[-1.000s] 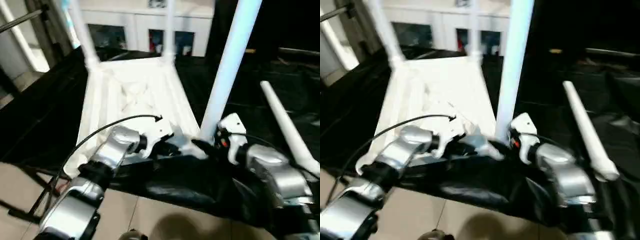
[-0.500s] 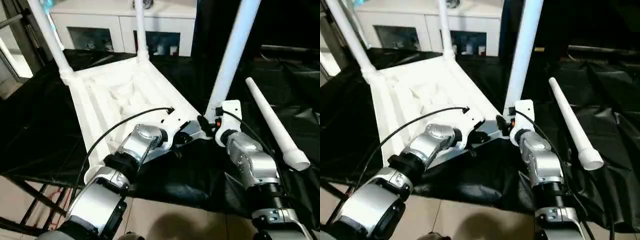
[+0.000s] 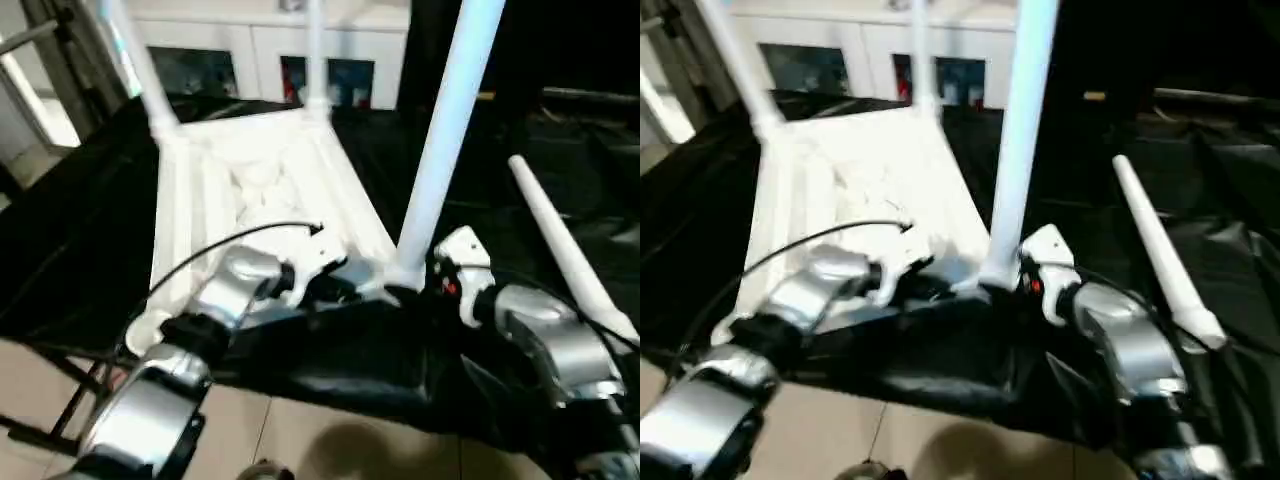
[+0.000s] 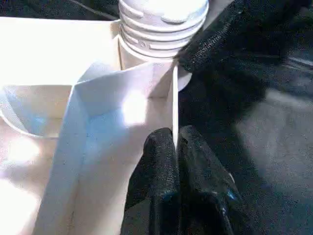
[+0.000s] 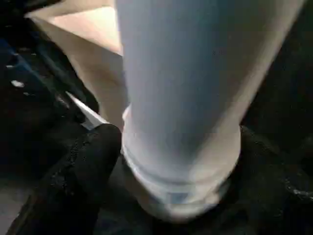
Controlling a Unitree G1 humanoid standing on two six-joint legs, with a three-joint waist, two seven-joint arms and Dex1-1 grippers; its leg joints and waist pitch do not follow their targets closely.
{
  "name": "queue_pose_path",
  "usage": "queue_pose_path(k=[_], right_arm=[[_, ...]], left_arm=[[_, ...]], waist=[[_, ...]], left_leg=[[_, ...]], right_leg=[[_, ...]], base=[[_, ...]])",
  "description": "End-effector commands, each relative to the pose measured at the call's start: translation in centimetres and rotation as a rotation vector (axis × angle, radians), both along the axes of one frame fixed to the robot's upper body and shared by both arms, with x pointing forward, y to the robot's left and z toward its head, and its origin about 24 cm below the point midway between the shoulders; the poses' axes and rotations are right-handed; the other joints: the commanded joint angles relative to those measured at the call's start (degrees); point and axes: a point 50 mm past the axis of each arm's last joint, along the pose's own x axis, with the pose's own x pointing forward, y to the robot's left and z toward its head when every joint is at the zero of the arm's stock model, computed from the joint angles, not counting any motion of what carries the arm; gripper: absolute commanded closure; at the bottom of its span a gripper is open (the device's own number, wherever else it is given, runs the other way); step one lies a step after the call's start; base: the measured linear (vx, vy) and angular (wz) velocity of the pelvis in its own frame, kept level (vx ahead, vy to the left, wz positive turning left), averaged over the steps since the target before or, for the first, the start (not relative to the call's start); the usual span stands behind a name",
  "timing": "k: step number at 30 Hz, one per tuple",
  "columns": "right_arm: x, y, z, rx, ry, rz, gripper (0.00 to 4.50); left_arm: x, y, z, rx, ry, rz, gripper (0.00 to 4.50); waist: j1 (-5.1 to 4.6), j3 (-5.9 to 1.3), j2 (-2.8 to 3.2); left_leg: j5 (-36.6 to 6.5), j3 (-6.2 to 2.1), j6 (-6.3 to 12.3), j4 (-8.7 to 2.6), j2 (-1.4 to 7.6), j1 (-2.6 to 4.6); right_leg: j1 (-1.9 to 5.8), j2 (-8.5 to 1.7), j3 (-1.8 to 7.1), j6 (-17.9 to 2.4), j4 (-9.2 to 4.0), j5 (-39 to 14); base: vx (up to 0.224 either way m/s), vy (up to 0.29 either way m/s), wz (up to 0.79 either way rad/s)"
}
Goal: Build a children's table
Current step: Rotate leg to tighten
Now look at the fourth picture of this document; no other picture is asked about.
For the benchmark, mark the white plastic table leg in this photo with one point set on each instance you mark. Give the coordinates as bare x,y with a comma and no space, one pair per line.
161,29

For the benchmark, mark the white plastic table top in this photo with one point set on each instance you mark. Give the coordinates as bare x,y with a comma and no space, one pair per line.
73,122

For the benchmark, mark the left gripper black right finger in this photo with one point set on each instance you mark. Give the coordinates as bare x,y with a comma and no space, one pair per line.
205,191

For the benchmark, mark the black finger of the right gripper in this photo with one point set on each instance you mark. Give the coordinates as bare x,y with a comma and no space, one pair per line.
220,34

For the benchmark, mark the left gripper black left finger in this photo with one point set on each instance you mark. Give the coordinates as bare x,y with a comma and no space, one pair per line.
154,186

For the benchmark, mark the black work mat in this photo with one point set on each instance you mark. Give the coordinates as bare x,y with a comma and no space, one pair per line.
274,147

